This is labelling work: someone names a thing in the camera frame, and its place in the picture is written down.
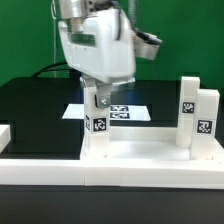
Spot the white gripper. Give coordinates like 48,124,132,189
58,9,136,108

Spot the white desk top tray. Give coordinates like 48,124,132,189
80,126,224,162

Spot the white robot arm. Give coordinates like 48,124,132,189
56,0,135,108

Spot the fiducial marker sheet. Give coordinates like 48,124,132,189
62,104,151,121

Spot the white left fence piece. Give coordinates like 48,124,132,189
0,125,11,153

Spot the black cable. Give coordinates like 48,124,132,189
31,60,73,79

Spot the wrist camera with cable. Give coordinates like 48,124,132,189
114,0,164,62

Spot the white front fence wall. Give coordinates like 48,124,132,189
0,159,224,190

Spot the white cable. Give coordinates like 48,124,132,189
50,0,58,69

